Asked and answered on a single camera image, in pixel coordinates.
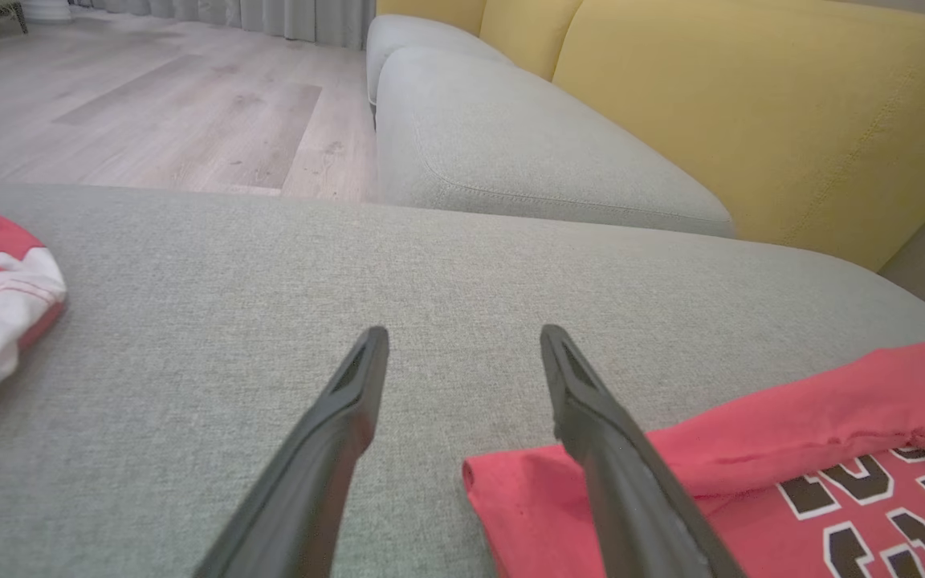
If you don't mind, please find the yellow sofa back cushion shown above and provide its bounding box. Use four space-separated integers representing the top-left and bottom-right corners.
479 0 585 81
552 0 925 272
377 0 487 37

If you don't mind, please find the grey fabric ottoman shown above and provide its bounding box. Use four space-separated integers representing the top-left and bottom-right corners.
0 185 925 578

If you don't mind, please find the red basketball jersey white trim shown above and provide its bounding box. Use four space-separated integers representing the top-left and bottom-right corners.
462 340 925 578

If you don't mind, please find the grey pleated curtain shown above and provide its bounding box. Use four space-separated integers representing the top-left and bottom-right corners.
69 0 377 51

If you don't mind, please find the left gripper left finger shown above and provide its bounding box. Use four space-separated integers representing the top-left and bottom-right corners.
192 325 390 578

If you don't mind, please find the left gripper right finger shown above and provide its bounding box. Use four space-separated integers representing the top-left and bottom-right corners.
540 324 744 578

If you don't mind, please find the grey sofa seat cushion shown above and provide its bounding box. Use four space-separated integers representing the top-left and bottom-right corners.
366 14 511 105
374 47 736 239

